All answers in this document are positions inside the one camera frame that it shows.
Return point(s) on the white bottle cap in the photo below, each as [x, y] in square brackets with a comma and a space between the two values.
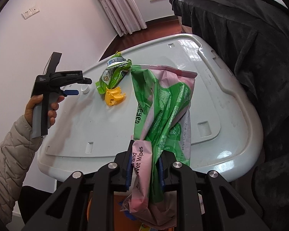
[85, 89]

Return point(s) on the orange plastic trash bin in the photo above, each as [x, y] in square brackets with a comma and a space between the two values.
[89, 205]

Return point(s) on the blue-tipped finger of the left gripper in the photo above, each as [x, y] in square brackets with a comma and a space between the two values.
[66, 93]

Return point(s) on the beige quilted jacket sleeve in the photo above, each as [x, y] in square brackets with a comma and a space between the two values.
[17, 152]

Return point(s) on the green snack wrapper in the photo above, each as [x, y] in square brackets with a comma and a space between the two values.
[117, 68]

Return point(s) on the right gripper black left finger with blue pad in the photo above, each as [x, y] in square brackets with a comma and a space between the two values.
[66, 208]

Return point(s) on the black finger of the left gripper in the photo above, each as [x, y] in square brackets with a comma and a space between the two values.
[81, 80]

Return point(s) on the white wall socket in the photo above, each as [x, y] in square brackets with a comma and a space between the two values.
[30, 12]

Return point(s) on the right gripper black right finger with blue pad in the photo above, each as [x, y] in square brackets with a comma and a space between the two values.
[205, 201]

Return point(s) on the bed with black skirt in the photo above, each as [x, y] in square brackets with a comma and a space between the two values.
[252, 38]

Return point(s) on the person's left hand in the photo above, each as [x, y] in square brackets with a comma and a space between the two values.
[36, 99]

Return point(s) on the left pink curtain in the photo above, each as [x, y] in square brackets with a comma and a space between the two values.
[124, 16]

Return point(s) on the yellow plastic toy part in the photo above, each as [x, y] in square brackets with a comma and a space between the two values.
[114, 96]

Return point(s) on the green pink wet wipes bag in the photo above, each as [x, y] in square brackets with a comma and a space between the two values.
[162, 123]

